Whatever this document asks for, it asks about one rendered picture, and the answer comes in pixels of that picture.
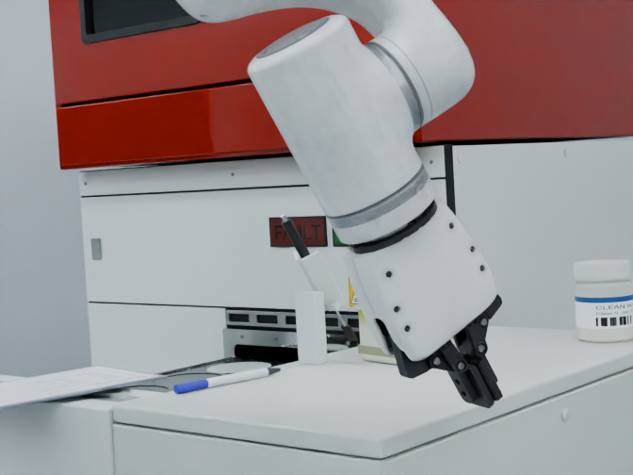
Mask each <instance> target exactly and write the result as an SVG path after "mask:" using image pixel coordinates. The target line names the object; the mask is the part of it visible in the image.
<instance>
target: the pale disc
mask: <svg viewBox="0 0 633 475"><path fill-rule="evenodd" d="M270 367H271V364H269V363H263V362H238V363H229V364H222V365H216V366H213V367H210V368H208V369H207V371H210V372H216V373H239V372H243V371H248V370H254V369H262V368H270Z"/></svg>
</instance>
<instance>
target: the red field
mask: <svg viewBox="0 0 633 475"><path fill-rule="evenodd" d="M282 221H283V220H270V227H271V243H272V245H291V244H293V243H292V241H291V240H290V238H289V236H288V234H287V233H286V231H285V230H284V228H283V226H282ZM292 222H293V224H294V226H295V227H296V229H297V231H298V233H299V234H300V237H301V239H302V240H303V242H304V244H325V243H324V227H323V219H295V220H292Z"/></svg>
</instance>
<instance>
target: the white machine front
mask: <svg viewBox="0 0 633 475"><path fill-rule="evenodd" d="M414 148H415V150H416V152H417V154H418V156H419V158H420V160H421V162H422V163H423V165H424V167H425V169H426V171H427V173H428V175H429V177H430V180H431V182H432V183H433V185H434V187H435V189H436V195H435V197H439V198H441V199H442V201H443V202H444V203H445V204H446V205H447V206H448V208H449V209H450V210H451V211H452V212H453V213H454V215H455V216H456V206H455V188H454V171H453V153H452V144H437V145H425V146H414ZM79 187H80V196H81V198H80V201H81V215H82V229H83V242H84V256H85V270H86V284H87V297H88V302H89V303H88V310H89V337H90V350H91V364H92V366H93V367H94V366H106V367H112V368H117V369H129V370H134V371H141V372H147V373H158V372H163V371H167V370H172V369H179V368H183V367H188V366H192V365H197V364H201V363H202V362H210V361H214V360H219V359H222V358H224V349H223V334H222V329H223V328H228V327H238V328H255V329H273V330H290V331H297V328H282V327H264V326H246V325H228V324H226V314H225V310H243V311H266V312H289V313H296V307H295V293H296V292H302V291H313V290H312V289H311V287H310V285H309V283H308V281H307V280H306V278H305V276H304V274H303V272H302V271H301V269H300V266H299V265H298V263H297V261H296V258H295V256H294V252H296V251H297V250H296V248H295V247H294V245H293V244H291V245H272V243H271V227H270V220H281V219H282V218H281V215H282V214H285V215H286V217H287V218H289V219H291V220H295V219H323V227H324V243H325V244H305V246H306V248H307V249H308V251H309V253H310V254H312V253H314V252H316V251H318V252H319V254H320V256H321V258H322V260H323V262H324V263H325V265H326V267H327V269H328V271H329V273H330V274H331V276H332V278H333V280H334V282H335V283H336V285H337V287H338V289H339V291H340V293H341V295H342V296H343V298H344V300H345V302H346V303H345V304H343V305H341V306H340V307H339V309H338V312H339V314H340V315H358V316H359V314H358V309H355V308H354V307H353V306H349V275H348V272H347V269H346V265H345V261H344V257H343V252H344V251H345V250H346V249H347V248H348V247H349V245H348V244H334V231H333V228H332V226H331V224H330V222H329V220H328V218H327V217H326V215H325V213H324V211H323V210H322V208H321V206H320V204H319V202H318V201H317V198H316V196H315V194H314V193H313V192H312V190H311V188H310V186H309V184H308V182H307V181H306V179H305V177H304V175H303V173H302V172H301V170H300V167H299V165H298V163H297V162H296V160H295V158H294V157H293V156H273V157H260V158H247V159H235V160H222V161H209V162H197V163H184V164H171V165H158V166H146V167H133V168H120V169H107V170H95V171H82V172H80V173H79Z"/></svg>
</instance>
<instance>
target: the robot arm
mask: <svg viewBox="0 0 633 475"><path fill-rule="evenodd" d="M176 2H177V3H178V4H179V5H180V6H181V7H182V8H183V9H184V10H185V11H186V12H187V13H188V14H189V15H190V16H192V17H193V18H195V19H197V20H199V21H202V22H205V23H211V24H212V23H222V22H227V21H232V20H235V19H239V18H242V17H246V16H250V15H253V14H257V13H261V12H266V11H271V10H276V9H283V8H320V9H325V10H328V11H332V12H335V13H338V14H341V15H331V16H327V17H323V18H320V19H318V20H315V21H312V22H311V23H309V24H306V25H303V26H301V27H299V28H297V29H295V30H293V31H291V32H289V33H287V34H286V35H284V36H282V37H281V38H279V39H278V40H276V41H275V42H273V43H272V44H270V45H269V46H267V47H266V48H265V49H263V50H262V51H261V52H260V53H258V54H257V55H256V56H255V57H254V58H253V59H252V61H251V62H250V64H249V66H248V75H249V77H250V79H251V80H252V83H253V85H254V86H255V87H256V89H257V91H258V93H259V95H260V97H261V98H262V100H263V102H264V104H265V106H266V107H267V109H268V112H269V114H270V116H271V117H272V119H273V121H274V122H275V124H276V125H277V127H278V129H279V131H280V133H281V135H282V136H283V138H284V141H285V143H286V144H287V146H288V148H289V150H290V152H291V154H292V155H293V157H294V158H295V160H296V162H297V163H298V165H299V167H300V170H301V172H302V173H303V175H304V177H305V179H306V181H307V182H308V184H309V186H310V188H311V190H312V192H313V193H314V194H315V196H316V199H317V201H318V202H319V204H320V206H321V208H322V210H323V211H324V213H325V215H326V217H327V218H328V220H329V222H330V224H331V226H332V228H333V230H334V232H335V233H336V235H337V236H338V238H339V240H340V242H342V243H345V244H348V245H349V247H348V248H347V249H346V250H345V251H344V252H343V257H344V261H345V265H346V269H347V272H348V275H349V279H350V282H351V285H352V288H353V291H354V293H355V296H356V298H357V301H358V303H359V305H360V307H361V309H362V311H363V314H364V316H365V319H366V322H367V324H368V326H369V328H370V330H371V332H372V334H373V336H374V337H375V339H376V341H377V343H378V345H379V346H380V348H381V350H382V351H383V352H384V353H385V354H387V355H395V358H396V361H397V365H398V371H399V374H400V375H401V376H403V377H406V378H410V379H413V378H415V377H417V376H419V375H421V374H423V373H426V372H428V371H429V370H430V369H441V370H446V371H447V373H448V374H449V376H450V378H451V380H452V382H453V384H454V385H455V386H456V388H457V390H458V392H459V394H460V396H461V397H462V399H463V400H464V401H465V402H467V403H471V404H475V405H478V406H481V407H485V408H491V407H492V406H493V405H494V403H495V401H499V400H500V399H501V398H502V397H503V395H502V393H501V391H500V389H499V387H498V385H497V381H498V380H497V377H496V375H495V373H494V371H493V369H492V367H491V365H490V363H489V361H488V359H487V357H486V355H485V354H486V353H487V351H488V345H487V343H486V340H485V338H486V334H487V329H488V324H489V319H491V318H492V317H493V315H494V314H495V312H496V311H497V310H498V308H499V307H500V306H501V304H502V299H501V297H500V296H499V295H498V294H497V286H496V283H495V279H494V276H493V275H492V273H491V271H490V269H489V267H488V265H487V263H486V262H485V260H484V258H483V256H482V254H481V253H480V251H479V249H478V247H477V246H476V244H475V242H474V241H473V239H472V238H471V237H470V236H469V234H468V233H467V231H466V230H465V228H464V227H463V225H462V224H461V223H460V221H459V220H458V219H457V217H456V216H455V215H454V213H453V212H452V211H451V210H450V209H449V208H448V206H447V205H446V204H445V203H444V202H443V201H442V199H441V198H439V197H435V195H436V189H435V187H434V185H433V183H432V182H431V180H430V177H429V175H428V173H427V171H426V169H425V167H424V165H423V163H422V162H421V160H420V158H419V156H418V154H417V152H416V150H415V148H414V145H413V135H414V132H415V131H416V130H417V129H418V128H420V127H422V126H423V125H425V124H426V123H428V122H430V121H431V120H433V119H434V118H436V117H438V116H439V115H441V114H442V113H444V112H445V111H446V110H448V109H449V108H451V107H452V106H454V105H456V104H457V103H458V102H459V101H461V100H462V98H463V97H464V96H465V95H466V94H467V92H469V90H470V89H471V87H472V85H473V82H474V78H475V67H474V62H473V59H472V57H471V55H470V53H469V49H468V47H467V46H466V45H465V43H464V42H463V39H462V38H461V36H460V35H459V34H458V32H457V31H456V29H455V28H454V27H453V26H452V24H451V23H450V22H449V20H448V19H447V18H446V16H445V15H444V14H443V13H442V12H441V10H440V9H439V8H437V7H436V6H435V4H434V3H433V2H432V1H431V0H176ZM347 17H348V18H350V19H351V20H353V21H355V22H356V23H358V24H359V25H361V26H362V27H363V28H365V29H366V30H367V31H368V32H369V33H370V34H371V35H372V36H373V37H374V38H375V39H373V40H372V41H369V42H368V43H366V44H364V45H362V44H361V42H360V41H359V39H358V37H357V35H356V33H355V31H354V29H353V27H352V25H351V24H350V22H349V19H348V18H347ZM452 337H453V338H454V341H455V344H456V346H457V348H456V347H455V345H454V344H453V343H452V341H451V340H450V339H451V338H452ZM458 350H459V351H458Z"/></svg>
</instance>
